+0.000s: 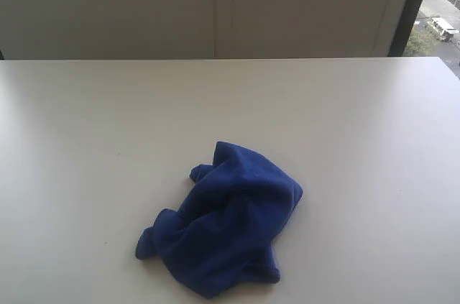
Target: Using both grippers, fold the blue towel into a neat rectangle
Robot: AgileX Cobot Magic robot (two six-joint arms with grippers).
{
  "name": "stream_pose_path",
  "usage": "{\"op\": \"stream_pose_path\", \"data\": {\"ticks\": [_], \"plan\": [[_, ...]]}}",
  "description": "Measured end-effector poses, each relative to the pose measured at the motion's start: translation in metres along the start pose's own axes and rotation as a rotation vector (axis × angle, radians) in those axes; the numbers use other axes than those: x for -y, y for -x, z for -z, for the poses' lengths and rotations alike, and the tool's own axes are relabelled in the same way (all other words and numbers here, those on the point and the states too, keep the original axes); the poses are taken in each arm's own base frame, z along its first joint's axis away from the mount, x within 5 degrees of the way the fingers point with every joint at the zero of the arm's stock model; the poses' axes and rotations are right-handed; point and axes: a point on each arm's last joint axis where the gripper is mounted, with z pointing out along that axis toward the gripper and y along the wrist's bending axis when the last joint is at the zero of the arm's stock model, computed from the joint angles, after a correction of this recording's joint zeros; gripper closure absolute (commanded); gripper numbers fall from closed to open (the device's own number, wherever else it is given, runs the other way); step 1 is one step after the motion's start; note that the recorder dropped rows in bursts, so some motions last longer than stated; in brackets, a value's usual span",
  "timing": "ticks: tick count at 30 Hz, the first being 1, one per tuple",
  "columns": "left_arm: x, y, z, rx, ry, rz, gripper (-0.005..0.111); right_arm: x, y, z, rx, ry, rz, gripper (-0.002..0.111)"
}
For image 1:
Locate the blue microfiber towel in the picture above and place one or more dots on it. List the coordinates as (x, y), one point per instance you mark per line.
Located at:
(222, 233)

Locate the white bus outside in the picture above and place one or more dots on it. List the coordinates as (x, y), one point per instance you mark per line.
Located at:
(441, 29)

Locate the dark window frame post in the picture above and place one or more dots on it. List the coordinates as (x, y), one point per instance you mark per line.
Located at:
(404, 27)

